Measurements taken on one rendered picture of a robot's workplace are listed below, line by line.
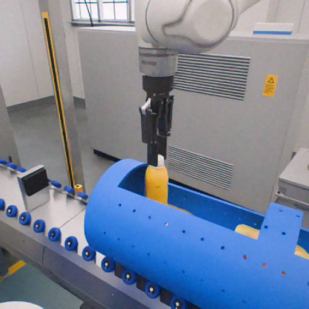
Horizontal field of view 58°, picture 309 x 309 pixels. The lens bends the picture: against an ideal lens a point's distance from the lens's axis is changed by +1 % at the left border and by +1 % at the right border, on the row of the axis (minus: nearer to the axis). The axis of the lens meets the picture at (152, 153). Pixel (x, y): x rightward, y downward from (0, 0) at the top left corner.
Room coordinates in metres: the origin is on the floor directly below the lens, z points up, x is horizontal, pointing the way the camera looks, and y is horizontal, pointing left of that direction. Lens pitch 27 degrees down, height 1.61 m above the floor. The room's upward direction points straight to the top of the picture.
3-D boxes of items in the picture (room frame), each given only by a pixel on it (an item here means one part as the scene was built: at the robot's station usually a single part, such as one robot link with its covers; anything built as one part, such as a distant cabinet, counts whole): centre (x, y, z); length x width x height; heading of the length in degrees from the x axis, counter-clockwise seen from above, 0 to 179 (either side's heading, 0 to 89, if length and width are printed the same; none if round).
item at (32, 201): (0.88, 0.44, 1.00); 0.10 x 0.04 x 0.15; 148
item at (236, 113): (2.65, -0.23, 0.72); 2.15 x 0.54 x 1.45; 53
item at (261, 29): (2.15, -0.85, 1.48); 0.24 x 0.12 x 0.08; 61
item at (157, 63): (0.66, -0.01, 1.50); 0.09 x 0.09 x 0.06
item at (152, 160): (0.64, 0.00, 1.28); 0.03 x 0.01 x 0.07; 58
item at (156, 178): (0.66, -0.01, 1.15); 0.07 x 0.07 x 0.17
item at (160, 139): (0.68, -0.03, 1.28); 0.03 x 0.01 x 0.07; 58
